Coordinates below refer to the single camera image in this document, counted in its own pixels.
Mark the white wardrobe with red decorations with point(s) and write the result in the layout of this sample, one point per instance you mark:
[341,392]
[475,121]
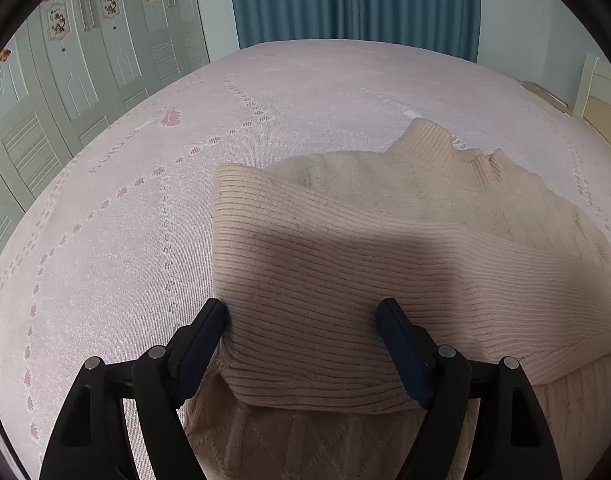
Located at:
[71,69]

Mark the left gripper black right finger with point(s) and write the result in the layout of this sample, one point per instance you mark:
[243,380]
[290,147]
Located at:
[511,438]

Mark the cream wooden headboard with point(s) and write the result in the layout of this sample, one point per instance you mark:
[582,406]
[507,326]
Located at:
[593,102]

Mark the blue curtain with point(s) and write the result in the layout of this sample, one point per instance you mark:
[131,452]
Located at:
[447,26]

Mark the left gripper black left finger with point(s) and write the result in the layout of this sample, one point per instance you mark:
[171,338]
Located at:
[90,438]

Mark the pink patterned bed sheet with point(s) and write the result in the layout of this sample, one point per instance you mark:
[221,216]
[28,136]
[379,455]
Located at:
[115,254]

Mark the beige knitted sweater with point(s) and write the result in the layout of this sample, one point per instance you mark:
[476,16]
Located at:
[473,247]

